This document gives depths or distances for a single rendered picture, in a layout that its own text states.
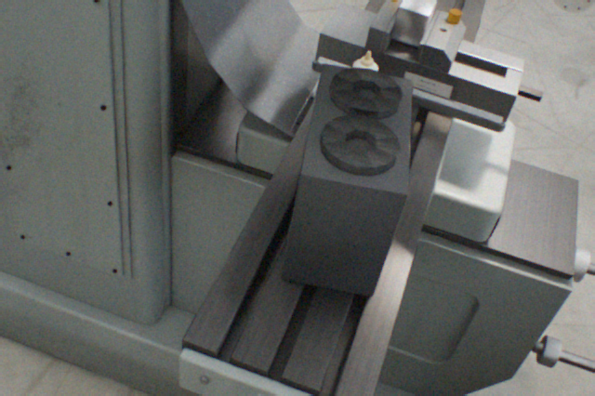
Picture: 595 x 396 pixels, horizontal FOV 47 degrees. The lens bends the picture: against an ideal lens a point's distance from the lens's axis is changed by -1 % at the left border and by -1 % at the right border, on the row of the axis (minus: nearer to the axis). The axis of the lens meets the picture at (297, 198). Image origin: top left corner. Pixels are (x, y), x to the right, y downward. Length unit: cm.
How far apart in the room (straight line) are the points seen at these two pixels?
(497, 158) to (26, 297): 114
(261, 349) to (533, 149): 210
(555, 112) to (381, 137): 228
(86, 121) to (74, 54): 14
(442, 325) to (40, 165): 88
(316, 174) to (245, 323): 22
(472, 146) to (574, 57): 217
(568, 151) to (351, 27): 175
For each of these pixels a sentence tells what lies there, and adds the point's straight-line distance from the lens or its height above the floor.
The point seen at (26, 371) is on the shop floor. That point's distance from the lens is 190.
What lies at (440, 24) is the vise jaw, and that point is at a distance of 122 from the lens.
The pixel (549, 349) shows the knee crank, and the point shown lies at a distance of 145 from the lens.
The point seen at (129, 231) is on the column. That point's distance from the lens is 147.
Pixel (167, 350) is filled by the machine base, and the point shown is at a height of 19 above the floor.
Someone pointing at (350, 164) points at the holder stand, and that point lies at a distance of 74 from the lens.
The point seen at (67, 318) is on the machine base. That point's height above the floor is 18.
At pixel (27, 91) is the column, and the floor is 80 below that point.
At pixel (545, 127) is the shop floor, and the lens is 293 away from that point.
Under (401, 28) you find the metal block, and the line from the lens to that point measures 118.
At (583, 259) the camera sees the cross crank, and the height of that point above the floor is 65.
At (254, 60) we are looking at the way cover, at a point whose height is 90.
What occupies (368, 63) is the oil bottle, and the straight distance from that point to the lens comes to 110.
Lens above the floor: 161
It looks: 45 degrees down
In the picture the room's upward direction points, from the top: 11 degrees clockwise
